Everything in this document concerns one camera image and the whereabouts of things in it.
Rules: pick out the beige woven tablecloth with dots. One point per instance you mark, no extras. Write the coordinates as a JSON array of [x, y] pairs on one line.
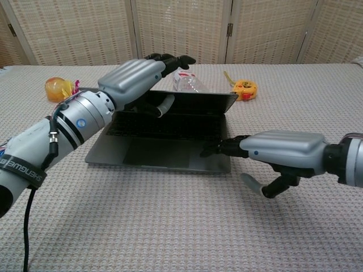
[[170, 226]]

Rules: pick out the orange yellow jelly cup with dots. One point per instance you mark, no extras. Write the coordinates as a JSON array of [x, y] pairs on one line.
[[55, 89]]

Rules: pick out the pink plastic toy piece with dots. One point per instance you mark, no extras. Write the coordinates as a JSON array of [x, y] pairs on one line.
[[76, 86]]

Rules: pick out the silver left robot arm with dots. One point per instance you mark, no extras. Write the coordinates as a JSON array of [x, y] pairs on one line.
[[85, 113]]

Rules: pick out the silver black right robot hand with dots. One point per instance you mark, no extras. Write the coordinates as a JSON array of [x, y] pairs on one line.
[[283, 147]]

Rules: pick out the brass screen hinge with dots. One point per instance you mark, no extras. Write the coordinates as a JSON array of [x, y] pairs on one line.
[[229, 29], [11, 29]]

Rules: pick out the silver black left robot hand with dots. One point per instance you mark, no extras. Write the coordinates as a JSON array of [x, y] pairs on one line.
[[133, 79]]

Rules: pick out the clear plastic water bottle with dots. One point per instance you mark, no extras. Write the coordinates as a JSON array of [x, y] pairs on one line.
[[190, 83]]

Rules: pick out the silver grey laptop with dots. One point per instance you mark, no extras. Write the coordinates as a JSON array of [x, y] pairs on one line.
[[170, 160]]

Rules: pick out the yellow tape measure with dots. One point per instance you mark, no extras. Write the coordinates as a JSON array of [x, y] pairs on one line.
[[245, 86]]

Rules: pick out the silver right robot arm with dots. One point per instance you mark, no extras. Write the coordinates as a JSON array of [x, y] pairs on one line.
[[354, 161]]

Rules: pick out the white cloth bundle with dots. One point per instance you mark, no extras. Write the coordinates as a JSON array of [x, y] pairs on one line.
[[358, 62]]

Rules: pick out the woven folding screen panel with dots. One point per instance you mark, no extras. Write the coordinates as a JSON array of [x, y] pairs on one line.
[[73, 31], [8, 51], [181, 31], [340, 31], [269, 31]]

